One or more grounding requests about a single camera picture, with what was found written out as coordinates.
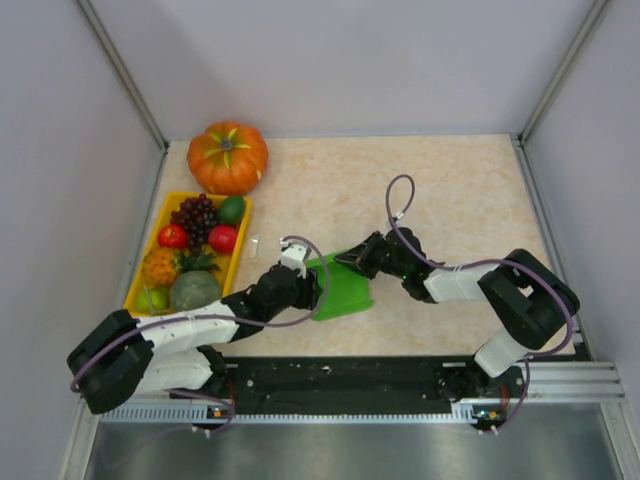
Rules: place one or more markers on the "aluminium corner post right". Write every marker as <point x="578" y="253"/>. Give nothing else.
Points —
<point x="587" y="29"/>

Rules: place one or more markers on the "grey green melon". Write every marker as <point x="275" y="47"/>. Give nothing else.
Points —
<point x="193" y="290"/>

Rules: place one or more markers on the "red apple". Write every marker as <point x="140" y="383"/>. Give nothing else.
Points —
<point x="173" y="236"/>

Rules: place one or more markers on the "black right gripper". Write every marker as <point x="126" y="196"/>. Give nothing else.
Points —
<point x="364" y="253"/>

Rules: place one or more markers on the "grey slotted cable duct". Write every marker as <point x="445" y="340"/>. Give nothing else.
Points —
<point x="205" y="414"/>

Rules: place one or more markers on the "yellow plastic tray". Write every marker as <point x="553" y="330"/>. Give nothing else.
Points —
<point x="228" y="263"/>

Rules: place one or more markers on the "orange pineapple with leaves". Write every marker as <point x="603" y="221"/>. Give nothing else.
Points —
<point x="162" y="266"/>

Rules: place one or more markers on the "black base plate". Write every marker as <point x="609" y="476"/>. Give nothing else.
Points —
<point x="384" y="385"/>

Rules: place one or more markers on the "small white paper scrap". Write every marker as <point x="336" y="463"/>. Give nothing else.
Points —
<point x="253" y="245"/>

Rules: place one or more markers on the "aluminium corner post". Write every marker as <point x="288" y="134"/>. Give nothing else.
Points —
<point x="121" y="71"/>
<point x="587" y="29"/>

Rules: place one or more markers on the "green paper box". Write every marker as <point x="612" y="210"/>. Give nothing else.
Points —
<point x="348" y="293"/>

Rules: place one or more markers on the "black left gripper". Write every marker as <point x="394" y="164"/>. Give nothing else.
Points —
<point x="309" y="290"/>

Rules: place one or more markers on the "aluminium corner post left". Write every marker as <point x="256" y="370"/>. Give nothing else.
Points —
<point x="121" y="71"/>

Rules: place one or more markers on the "green lime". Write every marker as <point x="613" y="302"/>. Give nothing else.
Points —
<point x="231" y="211"/>

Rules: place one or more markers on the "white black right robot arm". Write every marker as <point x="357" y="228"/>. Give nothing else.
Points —
<point x="530" y="301"/>

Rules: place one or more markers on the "green apple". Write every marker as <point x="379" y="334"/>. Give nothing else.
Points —
<point x="152" y="300"/>

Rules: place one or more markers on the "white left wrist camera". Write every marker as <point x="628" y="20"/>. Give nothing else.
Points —
<point x="294" y="254"/>

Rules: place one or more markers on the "dark purple grape bunch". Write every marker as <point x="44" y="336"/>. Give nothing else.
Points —
<point x="197" y="216"/>

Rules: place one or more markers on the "orange pumpkin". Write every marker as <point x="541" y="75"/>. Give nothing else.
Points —
<point x="228" y="158"/>

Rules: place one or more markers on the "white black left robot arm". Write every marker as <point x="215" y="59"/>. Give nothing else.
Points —
<point x="124" y="356"/>

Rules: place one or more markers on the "red tomato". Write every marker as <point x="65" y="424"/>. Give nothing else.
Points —
<point x="222" y="239"/>

